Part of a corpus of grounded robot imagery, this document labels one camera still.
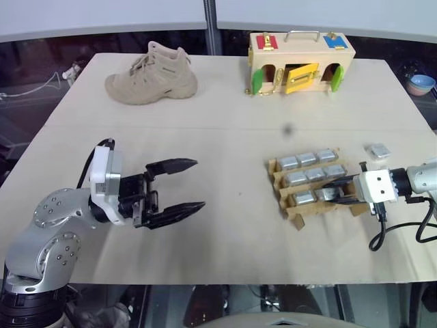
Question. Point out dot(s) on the white power plug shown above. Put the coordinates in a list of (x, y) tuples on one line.
[(71, 72)]

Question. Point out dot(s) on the wooden lock toy box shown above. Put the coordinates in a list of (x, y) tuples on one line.
[(300, 54)]

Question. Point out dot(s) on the pink bowl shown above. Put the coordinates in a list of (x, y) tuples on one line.
[(418, 91)]

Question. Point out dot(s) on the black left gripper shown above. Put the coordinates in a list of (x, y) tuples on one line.
[(131, 191)]

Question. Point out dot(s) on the loose silver metal block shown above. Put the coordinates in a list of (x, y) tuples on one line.
[(377, 150)]

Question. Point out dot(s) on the blue bowl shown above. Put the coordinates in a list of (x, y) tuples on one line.
[(423, 81)]

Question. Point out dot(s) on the grey metal pole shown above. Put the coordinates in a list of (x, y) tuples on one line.
[(212, 24)]

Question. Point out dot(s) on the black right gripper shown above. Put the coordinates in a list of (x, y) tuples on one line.
[(354, 200)]

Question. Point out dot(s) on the beige suede boot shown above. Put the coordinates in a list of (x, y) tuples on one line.
[(153, 78)]

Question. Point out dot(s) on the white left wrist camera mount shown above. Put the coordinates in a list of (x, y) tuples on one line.
[(104, 177)]

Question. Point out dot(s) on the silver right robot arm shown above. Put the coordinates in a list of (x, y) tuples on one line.
[(421, 179)]

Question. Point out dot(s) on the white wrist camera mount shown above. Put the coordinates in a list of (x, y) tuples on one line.
[(375, 186), (104, 177)]

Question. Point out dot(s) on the dark rounded shape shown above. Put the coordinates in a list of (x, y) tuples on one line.
[(205, 305)]

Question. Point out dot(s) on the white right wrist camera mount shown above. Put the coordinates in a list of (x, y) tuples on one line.
[(375, 186)]

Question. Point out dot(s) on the wooden slotted tray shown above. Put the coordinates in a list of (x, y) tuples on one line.
[(297, 215)]

